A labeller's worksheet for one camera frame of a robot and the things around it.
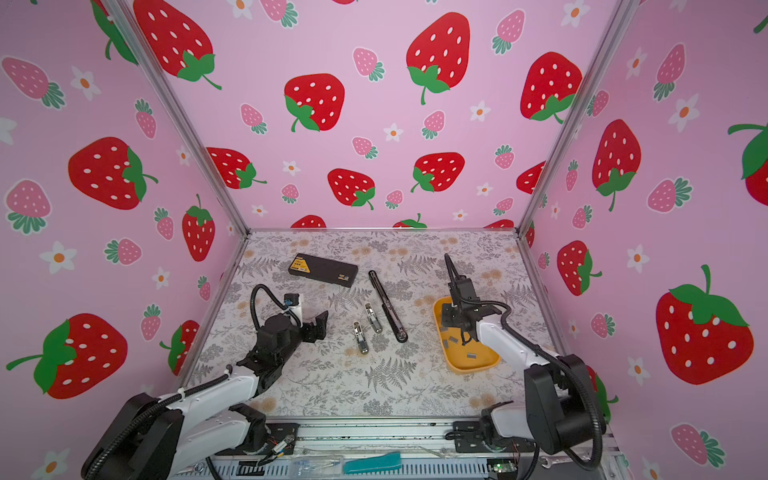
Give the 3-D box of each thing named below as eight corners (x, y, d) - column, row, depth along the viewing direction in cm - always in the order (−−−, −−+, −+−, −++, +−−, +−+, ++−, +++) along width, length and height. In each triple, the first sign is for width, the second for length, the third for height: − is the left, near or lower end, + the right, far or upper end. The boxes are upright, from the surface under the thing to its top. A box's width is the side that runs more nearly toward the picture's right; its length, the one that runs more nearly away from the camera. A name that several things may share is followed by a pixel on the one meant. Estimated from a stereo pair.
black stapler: (397, 344, 93) (397, 340, 91) (366, 276, 109) (365, 272, 107) (408, 339, 93) (408, 336, 92) (375, 273, 110) (374, 269, 108)
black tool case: (289, 274, 110) (287, 270, 108) (299, 257, 115) (297, 252, 113) (351, 288, 106) (350, 283, 104) (359, 269, 111) (358, 264, 109)
